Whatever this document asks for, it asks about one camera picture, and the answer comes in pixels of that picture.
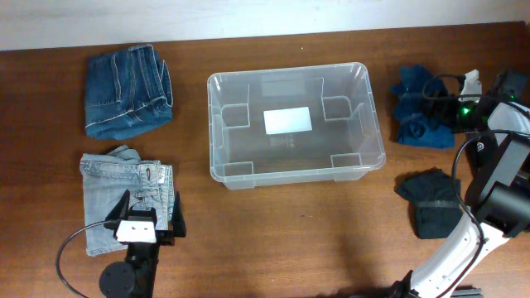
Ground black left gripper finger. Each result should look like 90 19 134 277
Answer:
105 190 130 226
171 191 186 238

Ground blue shirt bundle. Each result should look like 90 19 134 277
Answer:
391 65 455 149

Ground black shirt with logo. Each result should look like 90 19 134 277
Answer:
465 133 498 171

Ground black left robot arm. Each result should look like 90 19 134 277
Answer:
99 190 186 298

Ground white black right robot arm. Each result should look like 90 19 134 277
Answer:
389 65 529 297

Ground light blue folded jeans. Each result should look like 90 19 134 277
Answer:
79 145 180 230

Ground black folded shirt front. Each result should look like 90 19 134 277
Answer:
394 168 463 239

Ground dark blue folded jeans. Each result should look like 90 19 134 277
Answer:
84 44 174 140

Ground clear plastic storage bin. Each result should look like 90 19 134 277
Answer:
207 62 387 190

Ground white label in bin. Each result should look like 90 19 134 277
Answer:
263 107 312 135

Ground black left camera cable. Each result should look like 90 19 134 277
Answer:
55 219 121 298

